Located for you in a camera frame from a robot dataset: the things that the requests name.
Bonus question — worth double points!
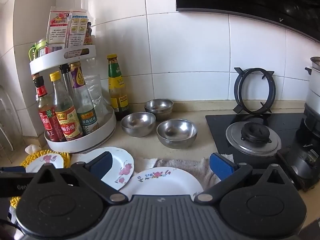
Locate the white rose plate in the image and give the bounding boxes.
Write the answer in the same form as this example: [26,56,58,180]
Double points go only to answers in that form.
[87,147,135,190]

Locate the small white floral plate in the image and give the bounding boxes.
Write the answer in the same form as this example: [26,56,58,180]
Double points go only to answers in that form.
[25,153,64,173]

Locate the steel bowl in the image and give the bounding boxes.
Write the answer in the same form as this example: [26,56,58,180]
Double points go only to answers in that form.
[156,119,197,149]
[120,112,156,138]
[144,99,174,121]

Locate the large white floral plate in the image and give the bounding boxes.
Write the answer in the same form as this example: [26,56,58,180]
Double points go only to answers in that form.
[121,167,203,198]

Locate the yellow chenille mat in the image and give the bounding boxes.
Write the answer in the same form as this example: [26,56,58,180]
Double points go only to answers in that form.
[10,149,71,207]

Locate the beige towel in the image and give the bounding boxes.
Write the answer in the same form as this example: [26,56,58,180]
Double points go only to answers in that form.
[154,158,221,190]

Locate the white two-tier rotating rack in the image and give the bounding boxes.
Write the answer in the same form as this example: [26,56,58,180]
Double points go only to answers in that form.
[29,45,117,154]

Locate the white garlic bulb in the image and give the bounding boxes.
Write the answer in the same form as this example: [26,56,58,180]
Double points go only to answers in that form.
[25,144,42,155]

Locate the white towel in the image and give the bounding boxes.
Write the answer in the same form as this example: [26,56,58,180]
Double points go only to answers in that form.
[71,154,158,173]

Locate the steel pot lid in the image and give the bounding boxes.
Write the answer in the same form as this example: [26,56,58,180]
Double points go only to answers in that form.
[226,121,281,158]

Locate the purple label clear bottle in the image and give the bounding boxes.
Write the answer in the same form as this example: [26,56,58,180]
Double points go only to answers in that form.
[70,61,99,135]

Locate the red label soy sauce bottle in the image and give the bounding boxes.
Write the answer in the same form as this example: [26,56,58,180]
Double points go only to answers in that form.
[33,73,66,142]

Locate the yellow cap vinegar bottle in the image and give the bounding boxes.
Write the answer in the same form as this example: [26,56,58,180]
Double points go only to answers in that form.
[49,71,83,141]

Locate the green yellow label sauce bottle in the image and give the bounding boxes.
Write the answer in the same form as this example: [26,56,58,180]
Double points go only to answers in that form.
[107,54,130,121]

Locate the black stove pot support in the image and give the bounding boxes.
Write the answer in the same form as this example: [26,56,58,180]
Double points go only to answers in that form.
[233,67,276,115]

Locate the black glass stove top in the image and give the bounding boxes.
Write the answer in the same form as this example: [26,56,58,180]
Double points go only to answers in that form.
[205,112,320,193]

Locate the white steamer pot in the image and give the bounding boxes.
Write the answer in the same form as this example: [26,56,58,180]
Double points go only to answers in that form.
[305,56,320,114]

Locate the milk carton box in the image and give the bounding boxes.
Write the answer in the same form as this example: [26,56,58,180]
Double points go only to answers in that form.
[46,7,88,54]

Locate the black range hood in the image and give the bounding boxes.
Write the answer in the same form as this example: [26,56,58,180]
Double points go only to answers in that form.
[176,0,319,41]

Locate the green handled cup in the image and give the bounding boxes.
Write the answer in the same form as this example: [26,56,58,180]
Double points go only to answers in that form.
[28,38,46,61]

